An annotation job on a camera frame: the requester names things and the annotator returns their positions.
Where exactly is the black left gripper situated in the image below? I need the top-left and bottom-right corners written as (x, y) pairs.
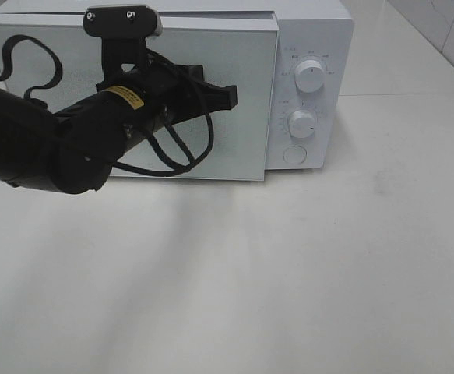
top-left (55, 56), bottom-right (238, 156)

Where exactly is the round white door button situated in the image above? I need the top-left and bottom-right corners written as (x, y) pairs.
top-left (283, 146), bottom-right (307, 165)

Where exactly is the white microwave door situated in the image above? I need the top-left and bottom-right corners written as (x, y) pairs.
top-left (0, 12), bottom-right (279, 181)

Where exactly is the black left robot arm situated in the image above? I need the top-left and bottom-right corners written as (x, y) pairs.
top-left (0, 60), bottom-right (238, 194)

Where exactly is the white lower timer knob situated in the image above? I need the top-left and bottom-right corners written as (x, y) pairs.
top-left (287, 110), bottom-right (317, 139)

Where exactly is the white upper power knob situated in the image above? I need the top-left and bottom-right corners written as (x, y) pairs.
top-left (294, 57), bottom-right (326, 94)

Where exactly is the white microwave oven body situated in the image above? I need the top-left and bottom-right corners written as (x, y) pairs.
top-left (0, 1), bottom-right (354, 180)

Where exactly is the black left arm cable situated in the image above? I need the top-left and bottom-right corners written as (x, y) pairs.
top-left (0, 34), bottom-right (216, 178)

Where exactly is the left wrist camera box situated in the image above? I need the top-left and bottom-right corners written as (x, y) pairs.
top-left (83, 5), bottom-right (163, 39)

